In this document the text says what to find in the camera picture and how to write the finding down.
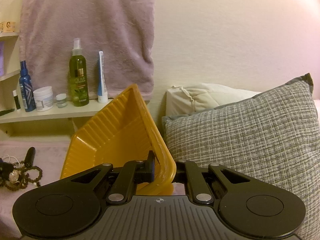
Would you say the mauve towel on table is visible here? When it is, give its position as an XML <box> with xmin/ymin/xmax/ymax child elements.
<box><xmin>0</xmin><ymin>139</ymin><xmax>73</xmax><ymax>240</ymax></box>

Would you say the hanging mauve towel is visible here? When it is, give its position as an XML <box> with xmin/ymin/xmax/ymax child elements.
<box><xmin>19</xmin><ymin>0</ymin><xmax>155</xmax><ymax>100</ymax></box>

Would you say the black cylinder case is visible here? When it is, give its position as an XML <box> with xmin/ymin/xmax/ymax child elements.
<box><xmin>24</xmin><ymin>147</ymin><xmax>36</xmax><ymax>168</ymax></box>

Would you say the long dark bead necklace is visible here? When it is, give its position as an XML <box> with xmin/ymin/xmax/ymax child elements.
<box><xmin>0</xmin><ymin>157</ymin><xmax>43</xmax><ymax>192</ymax></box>

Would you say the green olive spray bottle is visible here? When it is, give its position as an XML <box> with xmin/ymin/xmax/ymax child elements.
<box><xmin>69</xmin><ymin>38</ymin><xmax>89</xmax><ymax>107</ymax></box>

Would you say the dark green lying tube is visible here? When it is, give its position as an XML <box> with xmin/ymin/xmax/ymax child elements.
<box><xmin>0</xmin><ymin>108</ymin><xmax>15</xmax><ymax>116</ymax></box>

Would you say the cream pillow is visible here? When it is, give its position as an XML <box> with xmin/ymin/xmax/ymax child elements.
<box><xmin>165</xmin><ymin>83</ymin><xmax>259</xmax><ymax>116</ymax></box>

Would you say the small green-label jar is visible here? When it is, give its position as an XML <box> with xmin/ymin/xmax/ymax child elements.
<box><xmin>56</xmin><ymin>93</ymin><xmax>67</xmax><ymax>108</ymax></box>

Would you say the cream corner shelf unit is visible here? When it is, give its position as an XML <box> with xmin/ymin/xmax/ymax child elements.
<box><xmin>0</xmin><ymin>31</ymin><xmax>151</xmax><ymax>140</ymax></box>

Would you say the purple tube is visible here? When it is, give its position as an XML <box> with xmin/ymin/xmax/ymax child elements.
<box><xmin>0</xmin><ymin>41</ymin><xmax>5</xmax><ymax>76</ymax></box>

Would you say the black white lip balm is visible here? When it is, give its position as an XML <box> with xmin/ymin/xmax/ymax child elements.
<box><xmin>12</xmin><ymin>90</ymin><xmax>21</xmax><ymax>111</ymax></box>

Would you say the grey woven pillow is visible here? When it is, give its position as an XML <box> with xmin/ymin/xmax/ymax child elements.
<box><xmin>162</xmin><ymin>74</ymin><xmax>319</xmax><ymax>239</ymax></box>

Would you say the white pearl necklace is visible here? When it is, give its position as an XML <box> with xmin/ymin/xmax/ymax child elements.
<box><xmin>1</xmin><ymin>154</ymin><xmax>21</xmax><ymax>165</ymax></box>

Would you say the white cream jar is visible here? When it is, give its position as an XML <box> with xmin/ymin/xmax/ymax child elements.
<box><xmin>33</xmin><ymin>86</ymin><xmax>53</xmax><ymax>112</ymax></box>

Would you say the blue spray bottle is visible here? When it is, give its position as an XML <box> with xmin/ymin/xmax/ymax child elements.
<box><xmin>19</xmin><ymin>61</ymin><xmax>36</xmax><ymax>112</ymax></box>

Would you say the silver round watch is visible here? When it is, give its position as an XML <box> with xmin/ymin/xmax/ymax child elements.
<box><xmin>9</xmin><ymin>170</ymin><xmax>20</xmax><ymax>184</ymax></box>

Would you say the orange plastic tray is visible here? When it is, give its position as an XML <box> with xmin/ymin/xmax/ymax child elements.
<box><xmin>61</xmin><ymin>84</ymin><xmax>176</xmax><ymax>196</ymax></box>

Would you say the cardboard box on shelf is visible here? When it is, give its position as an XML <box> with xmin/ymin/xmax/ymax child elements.
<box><xmin>0</xmin><ymin>21</ymin><xmax>19</xmax><ymax>33</ymax></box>

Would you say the blue white tube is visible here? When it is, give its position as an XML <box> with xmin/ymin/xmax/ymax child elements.
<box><xmin>98</xmin><ymin>50</ymin><xmax>108</xmax><ymax>103</ymax></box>

